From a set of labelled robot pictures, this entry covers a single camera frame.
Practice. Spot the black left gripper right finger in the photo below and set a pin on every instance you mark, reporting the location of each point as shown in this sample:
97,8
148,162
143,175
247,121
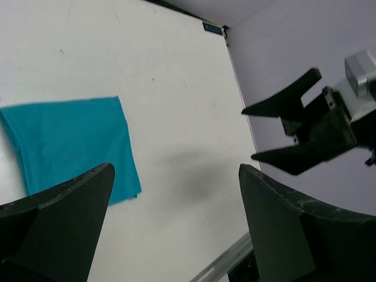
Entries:
296,237

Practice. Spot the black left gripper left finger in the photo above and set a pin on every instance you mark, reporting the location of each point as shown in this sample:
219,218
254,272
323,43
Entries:
52,235

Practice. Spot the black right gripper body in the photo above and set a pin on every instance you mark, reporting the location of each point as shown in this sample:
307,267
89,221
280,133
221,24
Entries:
324,117

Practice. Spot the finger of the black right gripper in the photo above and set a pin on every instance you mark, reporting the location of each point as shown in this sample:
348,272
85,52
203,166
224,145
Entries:
287,102
300,158

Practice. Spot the teal t-shirt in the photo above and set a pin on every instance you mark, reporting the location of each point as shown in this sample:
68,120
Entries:
57,141

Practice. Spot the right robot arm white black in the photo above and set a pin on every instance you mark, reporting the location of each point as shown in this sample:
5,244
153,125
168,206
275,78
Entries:
364,131

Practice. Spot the blue table corner label right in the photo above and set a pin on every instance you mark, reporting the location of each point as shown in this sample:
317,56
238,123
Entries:
213,29

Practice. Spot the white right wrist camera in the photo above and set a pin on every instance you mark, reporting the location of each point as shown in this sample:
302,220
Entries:
357,88

